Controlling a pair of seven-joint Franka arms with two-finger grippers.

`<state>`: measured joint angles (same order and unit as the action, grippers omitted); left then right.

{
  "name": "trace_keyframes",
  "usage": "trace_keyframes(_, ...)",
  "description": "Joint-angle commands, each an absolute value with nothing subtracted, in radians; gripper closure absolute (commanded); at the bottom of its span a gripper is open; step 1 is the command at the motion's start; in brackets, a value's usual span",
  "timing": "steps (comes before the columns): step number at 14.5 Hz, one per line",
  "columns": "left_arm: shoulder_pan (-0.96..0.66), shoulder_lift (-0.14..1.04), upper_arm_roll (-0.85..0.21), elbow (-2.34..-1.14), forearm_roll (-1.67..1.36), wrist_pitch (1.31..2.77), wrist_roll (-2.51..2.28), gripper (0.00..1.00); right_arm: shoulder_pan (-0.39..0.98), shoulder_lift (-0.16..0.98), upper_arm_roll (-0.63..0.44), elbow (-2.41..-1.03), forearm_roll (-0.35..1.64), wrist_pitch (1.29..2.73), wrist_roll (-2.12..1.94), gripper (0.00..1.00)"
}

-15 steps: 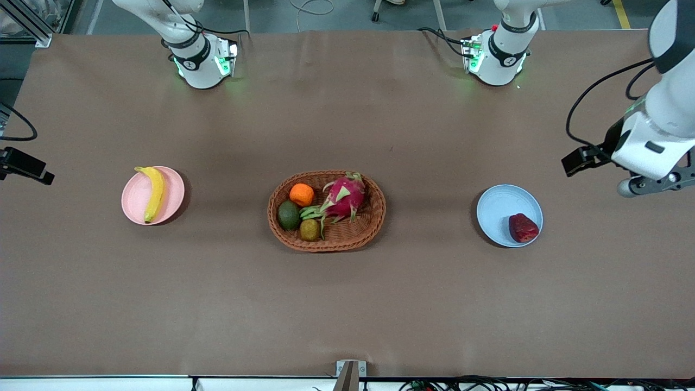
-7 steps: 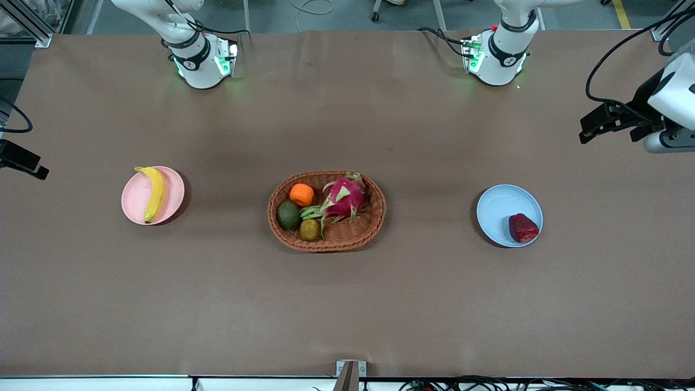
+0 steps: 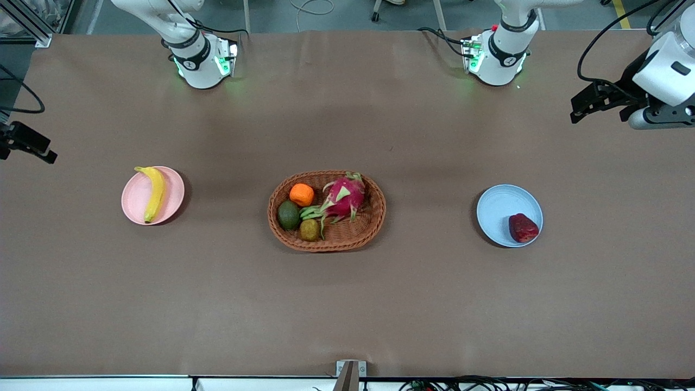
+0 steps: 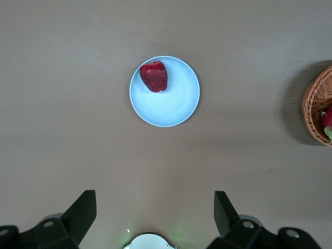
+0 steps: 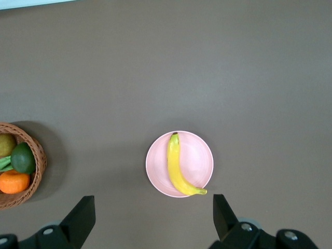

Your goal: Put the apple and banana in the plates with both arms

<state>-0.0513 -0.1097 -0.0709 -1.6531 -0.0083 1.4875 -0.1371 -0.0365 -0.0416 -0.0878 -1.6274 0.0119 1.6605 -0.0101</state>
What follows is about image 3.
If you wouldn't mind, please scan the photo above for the yellow banana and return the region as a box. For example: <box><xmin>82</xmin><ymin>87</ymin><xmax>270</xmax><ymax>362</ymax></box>
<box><xmin>134</xmin><ymin>166</ymin><xmax>167</xmax><ymax>224</ymax></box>

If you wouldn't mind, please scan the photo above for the dark red apple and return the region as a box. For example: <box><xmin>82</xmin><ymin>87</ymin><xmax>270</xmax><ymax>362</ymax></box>
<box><xmin>509</xmin><ymin>213</ymin><xmax>540</xmax><ymax>243</ymax></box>

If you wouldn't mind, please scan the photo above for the pink round plate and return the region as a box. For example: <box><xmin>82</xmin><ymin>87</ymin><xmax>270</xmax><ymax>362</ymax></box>
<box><xmin>121</xmin><ymin>166</ymin><xmax>185</xmax><ymax>225</ymax></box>

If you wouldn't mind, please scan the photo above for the green lit connector box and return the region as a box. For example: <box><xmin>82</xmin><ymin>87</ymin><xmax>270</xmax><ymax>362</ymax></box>
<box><xmin>460</xmin><ymin>34</ymin><xmax>485</xmax><ymax>75</ymax></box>
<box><xmin>214</xmin><ymin>37</ymin><xmax>239</xmax><ymax>78</ymax></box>

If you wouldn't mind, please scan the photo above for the light blue round plate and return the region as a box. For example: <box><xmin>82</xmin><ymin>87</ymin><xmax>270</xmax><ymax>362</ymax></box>
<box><xmin>476</xmin><ymin>184</ymin><xmax>544</xmax><ymax>248</ymax></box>

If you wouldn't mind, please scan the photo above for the chair caster leg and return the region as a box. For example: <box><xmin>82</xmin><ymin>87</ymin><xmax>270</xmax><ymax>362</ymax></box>
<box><xmin>371</xmin><ymin>0</ymin><xmax>406</xmax><ymax>22</ymax></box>

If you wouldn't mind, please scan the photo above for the brown wicker basket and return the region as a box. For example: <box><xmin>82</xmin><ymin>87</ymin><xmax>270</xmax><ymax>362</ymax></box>
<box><xmin>267</xmin><ymin>171</ymin><xmax>387</xmax><ymax>253</ymax></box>

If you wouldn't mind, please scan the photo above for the green avocado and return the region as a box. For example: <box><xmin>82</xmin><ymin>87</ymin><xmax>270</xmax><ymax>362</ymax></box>
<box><xmin>277</xmin><ymin>200</ymin><xmax>301</xmax><ymax>231</ymax></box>

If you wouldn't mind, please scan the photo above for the pink dragon fruit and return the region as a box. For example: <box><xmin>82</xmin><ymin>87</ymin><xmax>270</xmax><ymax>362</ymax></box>
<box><xmin>300</xmin><ymin>172</ymin><xmax>367</xmax><ymax>239</ymax></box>

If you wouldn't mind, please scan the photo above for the orange citrus fruit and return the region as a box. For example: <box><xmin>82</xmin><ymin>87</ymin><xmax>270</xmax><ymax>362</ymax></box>
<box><xmin>289</xmin><ymin>184</ymin><xmax>315</xmax><ymax>207</ymax></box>

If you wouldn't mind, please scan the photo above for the brown table cover sheet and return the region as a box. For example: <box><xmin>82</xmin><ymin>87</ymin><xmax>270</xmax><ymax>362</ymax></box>
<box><xmin>0</xmin><ymin>30</ymin><xmax>695</xmax><ymax>379</ymax></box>

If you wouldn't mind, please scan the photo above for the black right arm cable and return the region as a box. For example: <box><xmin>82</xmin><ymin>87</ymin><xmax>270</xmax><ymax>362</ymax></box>
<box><xmin>0</xmin><ymin>64</ymin><xmax>45</xmax><ymax>115</ymax></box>

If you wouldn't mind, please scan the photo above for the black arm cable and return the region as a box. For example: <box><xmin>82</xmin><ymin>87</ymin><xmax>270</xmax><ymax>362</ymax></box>
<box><xmin>577</xmin><ymin>0</ymin><xmax>679</xmax><ymax>104</ymax></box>
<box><xmin>0</xmin><ymin>64</ymin><xmax>45</xmax><ymax>115</ymax></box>

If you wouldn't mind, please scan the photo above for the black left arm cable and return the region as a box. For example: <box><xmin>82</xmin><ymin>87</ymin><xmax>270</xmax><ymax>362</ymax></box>
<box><xmin>577</xmin><ymin>0</ymin><xmax>679</xmax><ymax>104</ymax></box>

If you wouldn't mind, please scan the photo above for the aluminium frame post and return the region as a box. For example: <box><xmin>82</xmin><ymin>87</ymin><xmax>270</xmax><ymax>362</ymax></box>
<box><xmin>650</xmin><ymin>0</ymin><xmax>695</xmax><ymax>42</ymax></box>
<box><xmin>0</xmin><ymin>0</ymin><xmax>53</xmax><ymax>48</ymax></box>

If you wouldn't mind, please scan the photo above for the black base power cable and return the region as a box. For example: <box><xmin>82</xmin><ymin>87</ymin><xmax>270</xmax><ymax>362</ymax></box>
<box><xmin>417</xmin><ymin>27</ymin><xmax>469</xmax><ymax>58</ymax></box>
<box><xmin>187</xmin><ymin>19</ymin><xmax>250</xmax><ymax>42</ymax></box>

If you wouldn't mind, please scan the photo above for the white floor cable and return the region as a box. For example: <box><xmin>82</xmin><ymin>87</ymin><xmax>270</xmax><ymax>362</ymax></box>
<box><xmin>289</xmin><ymin>0</ymin><xmax>335</xmax><ymax>33</ymax></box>

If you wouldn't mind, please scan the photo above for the black cable bundle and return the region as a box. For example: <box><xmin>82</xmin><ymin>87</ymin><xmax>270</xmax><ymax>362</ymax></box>
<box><xmin>398</xmin><ymin>375</ymin><xmax>695</xmax><ymax>391</ymax></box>

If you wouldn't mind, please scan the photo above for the metal table edge bracket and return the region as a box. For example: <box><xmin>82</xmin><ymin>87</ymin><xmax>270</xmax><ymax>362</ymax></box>
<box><xmin>336</xmin><ymin>360</ymin><xmax>367</xmax><ymax>391</ymax></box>

